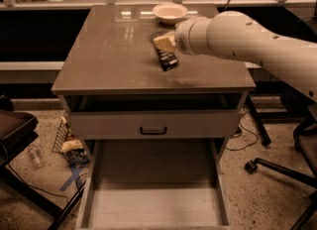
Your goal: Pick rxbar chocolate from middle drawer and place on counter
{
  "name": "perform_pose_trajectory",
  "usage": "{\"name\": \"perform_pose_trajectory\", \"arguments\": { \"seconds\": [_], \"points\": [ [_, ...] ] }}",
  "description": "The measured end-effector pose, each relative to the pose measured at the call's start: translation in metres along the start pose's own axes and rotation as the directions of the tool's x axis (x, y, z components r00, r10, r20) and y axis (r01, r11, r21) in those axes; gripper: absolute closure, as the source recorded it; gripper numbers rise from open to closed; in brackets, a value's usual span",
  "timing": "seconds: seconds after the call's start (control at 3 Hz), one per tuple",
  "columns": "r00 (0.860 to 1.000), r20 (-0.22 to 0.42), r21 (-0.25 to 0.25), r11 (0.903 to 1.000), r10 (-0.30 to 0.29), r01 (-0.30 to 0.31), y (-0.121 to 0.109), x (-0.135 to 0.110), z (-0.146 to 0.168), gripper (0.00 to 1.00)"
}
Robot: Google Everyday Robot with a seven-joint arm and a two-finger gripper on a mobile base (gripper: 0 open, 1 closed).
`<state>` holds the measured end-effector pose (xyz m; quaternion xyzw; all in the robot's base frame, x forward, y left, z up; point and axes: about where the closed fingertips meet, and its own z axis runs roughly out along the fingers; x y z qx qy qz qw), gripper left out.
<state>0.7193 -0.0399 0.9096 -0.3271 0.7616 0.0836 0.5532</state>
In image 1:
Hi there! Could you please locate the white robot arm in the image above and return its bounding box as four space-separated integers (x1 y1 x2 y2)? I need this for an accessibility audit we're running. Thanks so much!
154 11 317 101

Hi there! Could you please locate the closed top drawer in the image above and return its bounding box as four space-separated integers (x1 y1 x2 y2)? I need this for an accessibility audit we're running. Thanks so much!
66 110 242 140

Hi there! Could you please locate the grey drawer cabinet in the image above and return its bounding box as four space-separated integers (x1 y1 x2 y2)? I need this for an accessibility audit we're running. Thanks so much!
51 3 257 230

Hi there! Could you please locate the open middle drawer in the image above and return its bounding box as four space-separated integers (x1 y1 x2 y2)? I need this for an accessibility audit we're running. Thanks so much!
76 139 233 230

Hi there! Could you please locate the white bowl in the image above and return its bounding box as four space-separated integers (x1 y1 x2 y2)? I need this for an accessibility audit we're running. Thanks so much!
153 4 187 25

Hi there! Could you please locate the black chair left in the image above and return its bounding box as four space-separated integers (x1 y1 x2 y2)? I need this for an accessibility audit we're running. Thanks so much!
0 95 85 230

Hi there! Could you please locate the clear bottle on floor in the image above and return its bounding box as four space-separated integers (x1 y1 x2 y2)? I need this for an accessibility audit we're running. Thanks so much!
28 145 45 170

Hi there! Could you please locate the black office chair right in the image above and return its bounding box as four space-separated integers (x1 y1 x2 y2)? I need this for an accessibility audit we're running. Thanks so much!
244 104 317 230

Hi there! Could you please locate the black drawer handle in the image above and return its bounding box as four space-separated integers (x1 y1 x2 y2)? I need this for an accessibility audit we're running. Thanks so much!
140 127 167 136

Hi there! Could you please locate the black floor cable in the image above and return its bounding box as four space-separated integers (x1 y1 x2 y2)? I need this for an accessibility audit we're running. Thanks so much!
225 121 260 153

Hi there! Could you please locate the wire basket with snacks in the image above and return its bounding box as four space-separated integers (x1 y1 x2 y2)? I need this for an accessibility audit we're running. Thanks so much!
53 116 89 166

